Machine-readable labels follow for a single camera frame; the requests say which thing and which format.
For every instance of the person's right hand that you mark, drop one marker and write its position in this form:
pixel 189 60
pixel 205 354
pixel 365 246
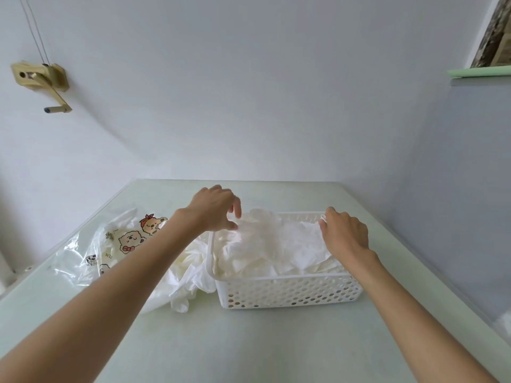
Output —
pixel 345 235

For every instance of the person's left hand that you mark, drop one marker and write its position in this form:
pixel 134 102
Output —
pixel 213 211

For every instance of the stack of white gloves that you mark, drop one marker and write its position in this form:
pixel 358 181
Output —
pixel 271 251

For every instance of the white perforated plastic basket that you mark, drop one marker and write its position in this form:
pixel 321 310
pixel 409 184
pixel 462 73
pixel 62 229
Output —
pixel 291 291

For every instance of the clear bear-print plastic bag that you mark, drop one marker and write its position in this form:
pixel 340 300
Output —
pixel 100 243

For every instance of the person's right forearm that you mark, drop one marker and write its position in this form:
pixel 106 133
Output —
pixel 419 323

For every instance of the person's left forearm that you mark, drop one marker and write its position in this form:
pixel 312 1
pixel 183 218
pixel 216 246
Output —
pixel 92 311

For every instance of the pale green shelf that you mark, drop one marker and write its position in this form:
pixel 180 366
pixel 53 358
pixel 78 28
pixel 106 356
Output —
pixel 479 71

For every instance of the brass wall crank winch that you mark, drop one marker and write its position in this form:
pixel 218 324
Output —
pixel 54 77

